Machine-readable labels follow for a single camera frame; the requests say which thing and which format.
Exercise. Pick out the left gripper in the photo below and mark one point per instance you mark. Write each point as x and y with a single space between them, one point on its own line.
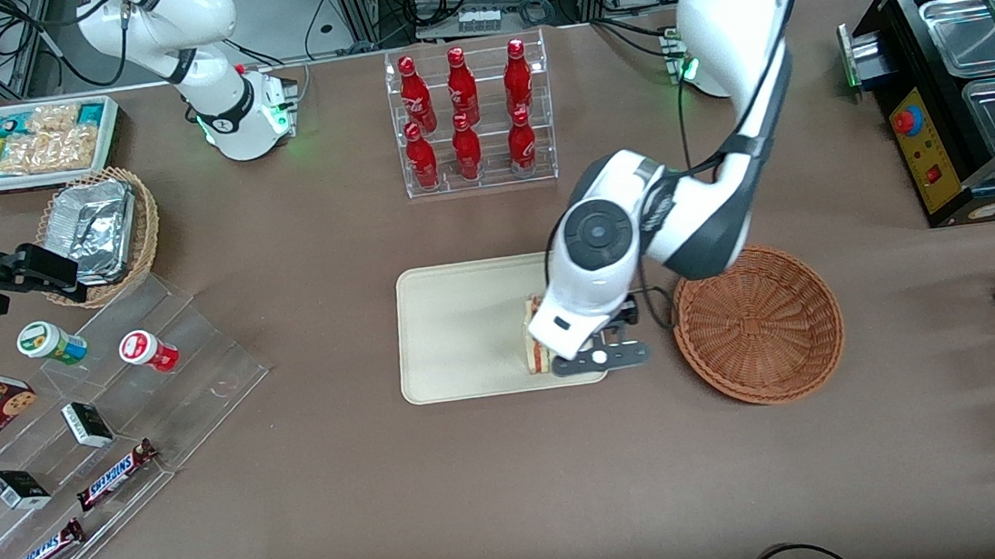
628 317

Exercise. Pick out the triangular sandwich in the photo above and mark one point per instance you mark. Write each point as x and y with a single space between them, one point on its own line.
537 353

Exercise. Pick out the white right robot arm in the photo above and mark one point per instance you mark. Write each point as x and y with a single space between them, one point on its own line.
207 15

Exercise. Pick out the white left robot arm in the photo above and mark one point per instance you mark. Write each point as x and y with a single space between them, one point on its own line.
735 1

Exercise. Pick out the cream plastic tray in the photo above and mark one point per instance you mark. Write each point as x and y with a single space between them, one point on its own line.
457 329

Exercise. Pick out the light wicker basket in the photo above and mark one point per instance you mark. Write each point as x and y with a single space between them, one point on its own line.
148 231

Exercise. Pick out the brown wicker basket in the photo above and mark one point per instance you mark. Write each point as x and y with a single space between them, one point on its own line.
758 327

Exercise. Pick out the green lidded sunflower jar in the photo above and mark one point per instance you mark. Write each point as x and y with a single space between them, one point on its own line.
42 340

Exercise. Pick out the stacked foil containers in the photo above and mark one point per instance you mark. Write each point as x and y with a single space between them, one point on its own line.
91 227

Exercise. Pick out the white snack bin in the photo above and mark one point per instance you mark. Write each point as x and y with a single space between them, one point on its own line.
41 181

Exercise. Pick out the red lidded small jar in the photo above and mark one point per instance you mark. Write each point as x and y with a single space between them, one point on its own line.
139 347

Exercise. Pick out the clear cracker bag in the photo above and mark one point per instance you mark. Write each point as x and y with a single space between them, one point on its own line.
51 151
53 118

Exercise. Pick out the small dark green box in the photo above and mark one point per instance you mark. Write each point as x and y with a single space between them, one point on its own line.
87 425
18 490

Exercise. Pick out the teal snack pack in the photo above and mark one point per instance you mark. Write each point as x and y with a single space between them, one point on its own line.
92 113
6 124

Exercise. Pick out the clear acrylic bottle rack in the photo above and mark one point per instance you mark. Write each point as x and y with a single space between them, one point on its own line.
497 179

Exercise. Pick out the red cola bottle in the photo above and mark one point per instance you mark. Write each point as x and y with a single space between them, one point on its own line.
416 96
462 91
422 161
518 81
522 147
467 153

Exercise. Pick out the clear acrylic stepped shelf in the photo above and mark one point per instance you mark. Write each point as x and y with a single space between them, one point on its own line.
215 380

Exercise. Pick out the grey power strip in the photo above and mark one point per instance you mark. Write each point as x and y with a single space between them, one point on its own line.
480 21

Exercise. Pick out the red emergency stop button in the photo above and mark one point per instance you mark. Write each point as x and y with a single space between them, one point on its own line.
907 121

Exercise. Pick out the black food warmer appliance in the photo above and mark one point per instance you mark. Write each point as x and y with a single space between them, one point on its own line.
933 155

